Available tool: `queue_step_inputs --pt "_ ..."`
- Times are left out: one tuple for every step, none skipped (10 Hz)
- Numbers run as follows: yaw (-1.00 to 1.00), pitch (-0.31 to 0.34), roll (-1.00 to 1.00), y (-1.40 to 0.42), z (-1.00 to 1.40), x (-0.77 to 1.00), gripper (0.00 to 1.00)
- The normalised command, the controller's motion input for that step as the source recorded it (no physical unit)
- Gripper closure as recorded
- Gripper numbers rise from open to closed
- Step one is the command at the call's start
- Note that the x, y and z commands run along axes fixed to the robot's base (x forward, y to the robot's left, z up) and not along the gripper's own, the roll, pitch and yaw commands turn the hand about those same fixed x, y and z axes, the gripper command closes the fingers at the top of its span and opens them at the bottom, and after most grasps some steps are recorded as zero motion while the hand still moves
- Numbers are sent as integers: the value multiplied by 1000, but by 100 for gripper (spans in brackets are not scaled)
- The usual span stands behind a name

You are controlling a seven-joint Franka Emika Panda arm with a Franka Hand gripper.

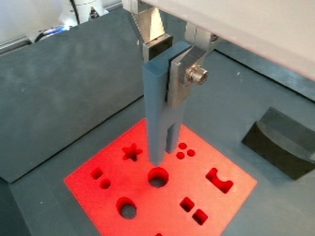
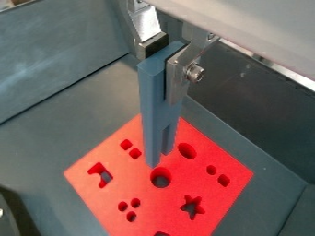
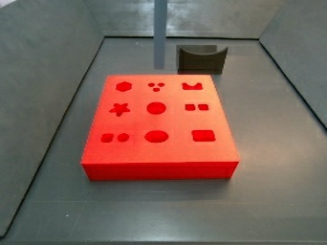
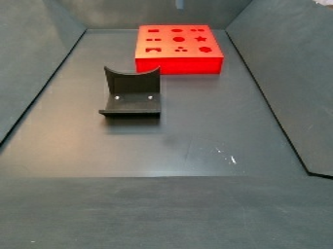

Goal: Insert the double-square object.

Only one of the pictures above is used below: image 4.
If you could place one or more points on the black curved holder stand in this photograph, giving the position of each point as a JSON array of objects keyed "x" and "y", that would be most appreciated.
[{"x": 133, "y": 87}]

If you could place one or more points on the red shape-sorter block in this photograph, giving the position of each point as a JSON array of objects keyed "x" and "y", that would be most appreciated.
[{"x": 181, "y": 49}]

